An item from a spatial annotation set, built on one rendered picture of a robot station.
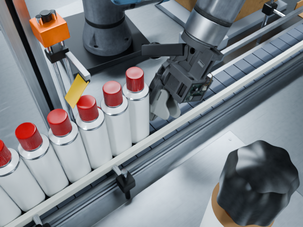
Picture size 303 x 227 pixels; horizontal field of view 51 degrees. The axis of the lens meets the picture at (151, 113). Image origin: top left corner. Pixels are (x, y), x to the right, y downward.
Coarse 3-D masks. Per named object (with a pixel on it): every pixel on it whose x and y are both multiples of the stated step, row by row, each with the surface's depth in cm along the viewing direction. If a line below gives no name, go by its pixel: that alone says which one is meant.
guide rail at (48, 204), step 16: (272, 64) 83; (240, 80) 79; (224, 96) 77; (192, 112) 72; (176, 128) 72; (144, 144) 67; (112, 160) 65; (96, 176) 63; (64, 192) 60; (48, 208) 60; (16, 224) 57
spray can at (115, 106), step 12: (108, 84) 55; (108, 96) 54; (120, 96) 55; (108, 108) 56; (120, 108) 56; (108, 120) 58; (120, 120) 58; (108, 132) 62; (120, 132) 61; (120, 144) 64
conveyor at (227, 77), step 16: (288, 32) 96; (272, 48) 91; (288, 48) 91; (240, 64) 87; (256, 64) 87; (224, 80) 83; (256, 80) 83; (208, 96) 80; (208, 112) 77; (160, 128) 74; (128, 160) 69; (80, 192) 64; (32, 224) 60
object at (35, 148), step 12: (24, 132) 48; (36, 132) 49; (24, 144) 49; (36, 144) 50; (48, 144) 52; (24, 156) 51; (36, 156) 51; (48, 156) 53; (36, 168) 53; (48, 168) 55; (60, 168) 59; (48, 180) 57; (60, 180) 60; (48, 192) 61
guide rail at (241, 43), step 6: (294, 12) 88; (300, 12) 90; (282, 18) 87; (288, 18) 87; (270, 24) 85; (276, 24) 85; (258, 30) 83; (264, 30) 83; (270, 30) 85; (252, 36) 82; (258, 36) 83; (240, 42) 80; (246, 42) 81; (228, 48) 79; (234, 48) 79; (54, 150) 61; (24, 162) 59
